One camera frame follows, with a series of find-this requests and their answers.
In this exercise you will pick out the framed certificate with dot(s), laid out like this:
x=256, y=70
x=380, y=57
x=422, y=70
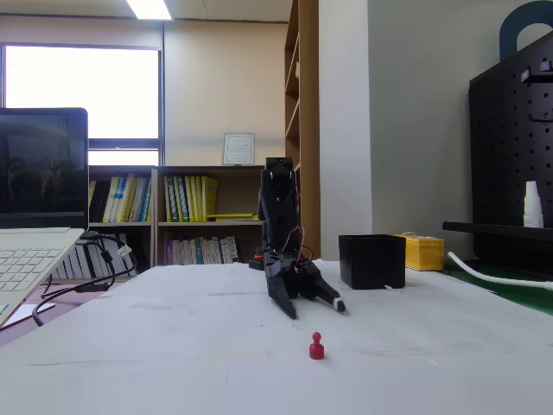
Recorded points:
x=238, y=149

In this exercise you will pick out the small white bottle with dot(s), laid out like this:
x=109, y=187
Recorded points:
x=532, y=207

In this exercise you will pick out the small white connector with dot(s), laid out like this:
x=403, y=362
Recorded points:
x=124, y=250

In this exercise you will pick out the black book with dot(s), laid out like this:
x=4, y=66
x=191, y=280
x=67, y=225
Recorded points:
x=101, y=203

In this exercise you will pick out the white laptop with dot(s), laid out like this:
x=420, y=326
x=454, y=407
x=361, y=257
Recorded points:
x=43, y=173

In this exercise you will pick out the ceiling light panel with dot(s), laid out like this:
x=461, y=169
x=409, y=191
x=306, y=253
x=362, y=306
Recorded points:
x=149, y=8

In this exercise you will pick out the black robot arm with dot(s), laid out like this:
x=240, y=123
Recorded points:
x=276, y=207

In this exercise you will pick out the black pegboard stand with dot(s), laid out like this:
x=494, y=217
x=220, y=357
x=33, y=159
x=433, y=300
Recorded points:
x=501, y=173

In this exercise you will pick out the yellow cardboard box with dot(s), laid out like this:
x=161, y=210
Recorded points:
x=425, y=255

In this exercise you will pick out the tall wooden bookshelf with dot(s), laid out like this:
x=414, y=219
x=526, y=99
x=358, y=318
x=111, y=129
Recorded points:
x=309, y=86

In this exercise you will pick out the green striped book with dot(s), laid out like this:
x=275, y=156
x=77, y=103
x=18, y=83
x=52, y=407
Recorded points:
x=172, y=199

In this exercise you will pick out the white paper pad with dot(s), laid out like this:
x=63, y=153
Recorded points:
x=34, y=312

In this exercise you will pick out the low dark wooden bookcase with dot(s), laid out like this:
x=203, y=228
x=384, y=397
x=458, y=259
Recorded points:
x=121, y=170
x=237, y=194

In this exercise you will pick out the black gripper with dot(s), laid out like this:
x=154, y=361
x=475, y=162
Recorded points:
x=290, y=281

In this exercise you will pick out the thick yellow book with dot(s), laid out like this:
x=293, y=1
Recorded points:
x=211, y=199

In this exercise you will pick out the thin yellow book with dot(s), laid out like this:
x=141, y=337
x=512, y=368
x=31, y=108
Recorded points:
x=233, y=215

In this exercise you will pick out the small red object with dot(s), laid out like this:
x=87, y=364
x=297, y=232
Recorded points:
x=316, y=350

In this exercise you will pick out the white pegboard hook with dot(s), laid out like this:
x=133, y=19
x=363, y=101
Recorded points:
x=546, y=66
x=525, y=76

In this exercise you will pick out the window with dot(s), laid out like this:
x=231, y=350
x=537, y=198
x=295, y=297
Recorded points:
x=82, y=86

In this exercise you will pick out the black square container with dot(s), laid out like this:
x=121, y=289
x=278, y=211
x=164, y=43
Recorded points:
x=371, y=263

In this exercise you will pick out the orange black clamp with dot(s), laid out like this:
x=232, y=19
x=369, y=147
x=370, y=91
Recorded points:
x=258, y=257

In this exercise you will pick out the white paper sheet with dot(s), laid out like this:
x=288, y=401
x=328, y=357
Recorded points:
x=194, y=279

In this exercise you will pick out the dark teal arched sign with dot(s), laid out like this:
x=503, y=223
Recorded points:
x=510, y=30

